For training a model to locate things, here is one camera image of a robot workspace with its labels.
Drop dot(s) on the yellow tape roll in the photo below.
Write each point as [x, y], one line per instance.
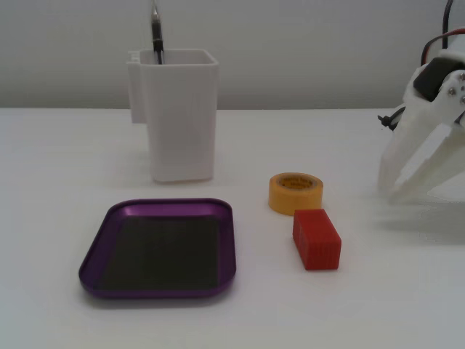
[294, 201]

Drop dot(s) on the black pen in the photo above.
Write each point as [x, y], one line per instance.
[156, 32]

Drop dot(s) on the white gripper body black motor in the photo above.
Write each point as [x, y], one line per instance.
[418, 120]

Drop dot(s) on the purple metal tray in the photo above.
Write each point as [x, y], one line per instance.
[163, 251]

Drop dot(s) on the red rectangular block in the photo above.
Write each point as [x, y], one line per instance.
[319, 247]

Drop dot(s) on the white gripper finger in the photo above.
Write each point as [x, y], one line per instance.
[436, 160]
[407, 141]

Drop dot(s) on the white plastic box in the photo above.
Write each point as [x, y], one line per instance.
[174, 120]

